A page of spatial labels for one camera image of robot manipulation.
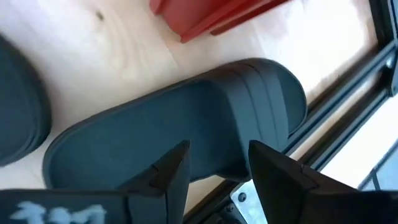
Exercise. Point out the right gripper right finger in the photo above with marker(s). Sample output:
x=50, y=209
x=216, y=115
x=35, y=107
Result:
x=276, y=180

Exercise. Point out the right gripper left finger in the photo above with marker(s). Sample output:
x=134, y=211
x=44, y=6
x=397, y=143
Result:
x=164, y=193

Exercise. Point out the black rubber slide sandal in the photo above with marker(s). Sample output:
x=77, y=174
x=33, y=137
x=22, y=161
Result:
x=21, y=109
x=140, y=133

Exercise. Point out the red plastic bin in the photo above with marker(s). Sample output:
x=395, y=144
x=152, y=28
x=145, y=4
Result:
x=192, y=15

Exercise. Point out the silver corner bracket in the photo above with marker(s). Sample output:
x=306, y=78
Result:
x=248, y=202

